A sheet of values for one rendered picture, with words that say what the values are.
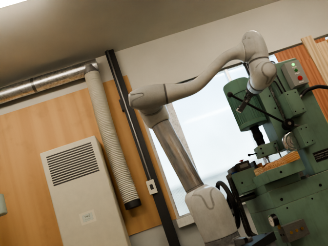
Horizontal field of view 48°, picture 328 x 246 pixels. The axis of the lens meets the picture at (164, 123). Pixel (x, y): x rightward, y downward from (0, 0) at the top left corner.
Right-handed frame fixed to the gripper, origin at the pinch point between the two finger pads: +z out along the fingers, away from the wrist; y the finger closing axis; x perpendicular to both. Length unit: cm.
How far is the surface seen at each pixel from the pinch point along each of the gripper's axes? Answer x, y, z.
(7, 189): 146, -111, 175
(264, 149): -25.7, -11.9, 20.5
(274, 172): -29.7, -31.1, -5.6
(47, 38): 170, 19, 109
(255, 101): -8.1, 11.8, 16.8
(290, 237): -49, -57, -6
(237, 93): 3.7, 10.5, 16.8
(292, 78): -20.6, 31.8, 7.4
